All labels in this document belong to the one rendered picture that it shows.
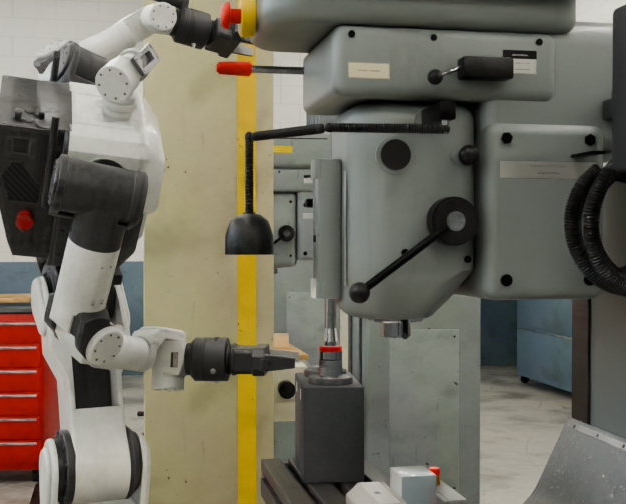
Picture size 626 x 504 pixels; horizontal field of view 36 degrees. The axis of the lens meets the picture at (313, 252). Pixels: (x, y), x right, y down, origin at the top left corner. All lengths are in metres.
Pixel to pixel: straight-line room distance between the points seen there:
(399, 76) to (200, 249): 1.86
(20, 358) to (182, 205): 2.95
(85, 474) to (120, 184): 0.57
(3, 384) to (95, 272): 4.35
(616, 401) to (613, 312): 0.14
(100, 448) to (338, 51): 0.91
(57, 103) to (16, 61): 8.80
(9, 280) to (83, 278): 8.80
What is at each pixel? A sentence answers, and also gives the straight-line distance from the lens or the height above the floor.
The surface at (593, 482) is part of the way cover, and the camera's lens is 1.67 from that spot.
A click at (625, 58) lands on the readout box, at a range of 1.30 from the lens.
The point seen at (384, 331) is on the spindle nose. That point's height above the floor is 1.29.
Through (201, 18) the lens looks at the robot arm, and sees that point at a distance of 2.40.
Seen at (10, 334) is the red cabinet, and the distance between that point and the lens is 5.97.
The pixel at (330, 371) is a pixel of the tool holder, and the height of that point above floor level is 1.17.
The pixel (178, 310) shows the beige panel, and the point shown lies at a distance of 3.18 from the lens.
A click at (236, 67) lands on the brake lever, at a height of 1.70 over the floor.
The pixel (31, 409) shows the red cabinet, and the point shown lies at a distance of 6.00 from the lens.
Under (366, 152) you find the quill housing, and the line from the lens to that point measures 1.41.
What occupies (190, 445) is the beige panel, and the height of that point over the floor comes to 0.76.
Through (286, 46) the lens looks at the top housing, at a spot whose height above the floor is 1.73.
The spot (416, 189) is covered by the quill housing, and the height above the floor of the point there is 1.50.
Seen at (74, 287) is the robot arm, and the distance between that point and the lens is 1.71.
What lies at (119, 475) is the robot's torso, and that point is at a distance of 1.92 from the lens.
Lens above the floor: 1.43
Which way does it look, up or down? 1 degrees down
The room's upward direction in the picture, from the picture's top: straight up
